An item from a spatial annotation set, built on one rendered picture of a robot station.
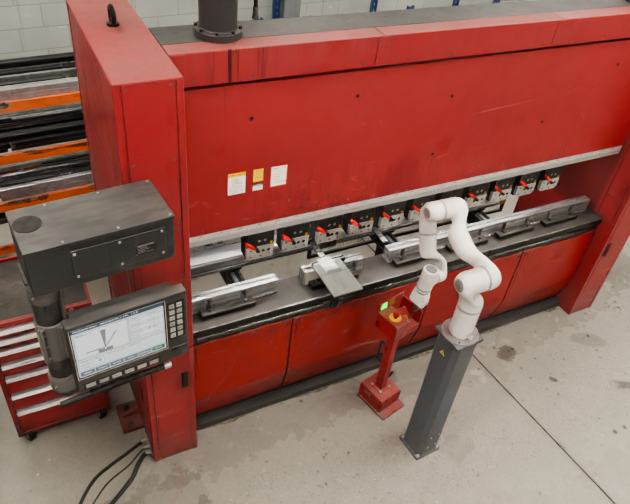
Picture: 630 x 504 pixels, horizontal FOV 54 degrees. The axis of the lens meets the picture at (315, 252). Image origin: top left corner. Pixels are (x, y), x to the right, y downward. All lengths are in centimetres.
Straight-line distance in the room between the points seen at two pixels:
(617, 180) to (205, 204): 289
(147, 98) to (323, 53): 81
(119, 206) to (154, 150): 28
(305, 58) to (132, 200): 95
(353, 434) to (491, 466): 85
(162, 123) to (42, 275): 68
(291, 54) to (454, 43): 84
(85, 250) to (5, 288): 136
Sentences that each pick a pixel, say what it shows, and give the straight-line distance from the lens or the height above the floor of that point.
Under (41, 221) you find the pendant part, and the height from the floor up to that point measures 195.
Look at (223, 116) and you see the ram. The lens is 266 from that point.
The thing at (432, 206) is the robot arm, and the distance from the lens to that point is 304.
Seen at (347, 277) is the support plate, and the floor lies 100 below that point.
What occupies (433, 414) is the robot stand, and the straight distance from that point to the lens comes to 363.
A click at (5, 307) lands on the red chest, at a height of 98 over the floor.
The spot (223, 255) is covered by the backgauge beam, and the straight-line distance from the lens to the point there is 349.
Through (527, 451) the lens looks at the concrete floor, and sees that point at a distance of 424.
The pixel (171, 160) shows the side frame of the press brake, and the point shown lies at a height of 197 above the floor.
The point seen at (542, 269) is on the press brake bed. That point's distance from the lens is 469.
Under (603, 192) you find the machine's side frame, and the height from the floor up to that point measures 104.
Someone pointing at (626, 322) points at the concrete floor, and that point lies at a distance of 544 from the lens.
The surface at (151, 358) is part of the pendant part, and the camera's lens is 259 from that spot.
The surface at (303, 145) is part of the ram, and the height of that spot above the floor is 180.
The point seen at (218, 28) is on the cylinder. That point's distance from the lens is 258.
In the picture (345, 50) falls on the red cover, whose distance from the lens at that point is 276.
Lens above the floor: 325
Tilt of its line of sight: 40 degrees down
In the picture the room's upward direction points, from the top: 8 degrees clockwise
